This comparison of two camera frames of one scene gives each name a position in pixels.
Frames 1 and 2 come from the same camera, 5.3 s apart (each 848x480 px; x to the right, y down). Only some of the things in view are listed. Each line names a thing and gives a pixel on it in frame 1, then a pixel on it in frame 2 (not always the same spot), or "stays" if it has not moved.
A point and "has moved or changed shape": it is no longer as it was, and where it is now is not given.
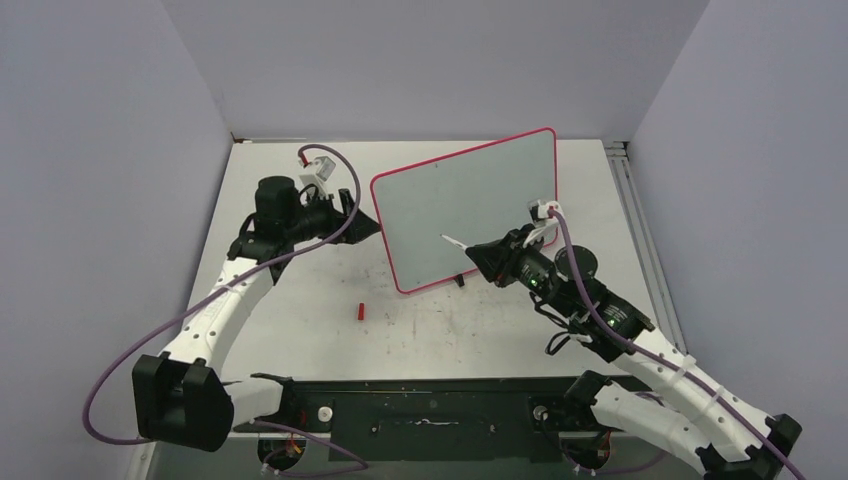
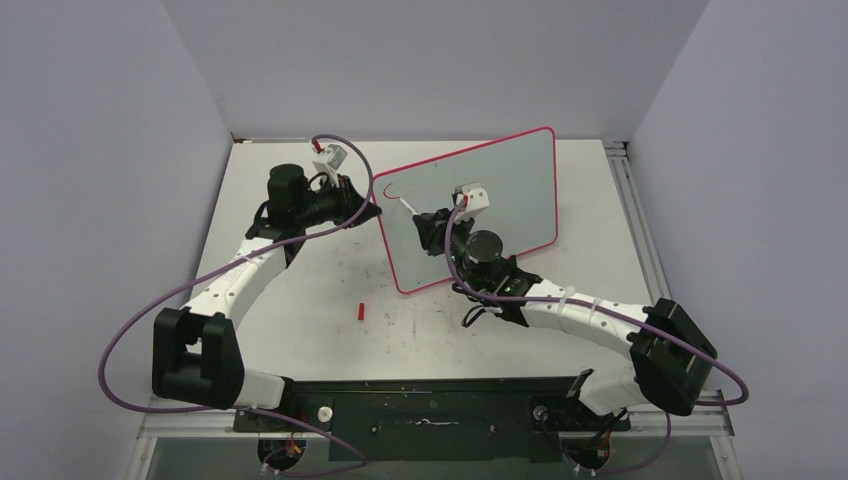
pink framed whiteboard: (472, 197) stays
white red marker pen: (457, 243) has moved or changed shape
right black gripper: (497, 260) to (433, 228)
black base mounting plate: (437, 420) stays
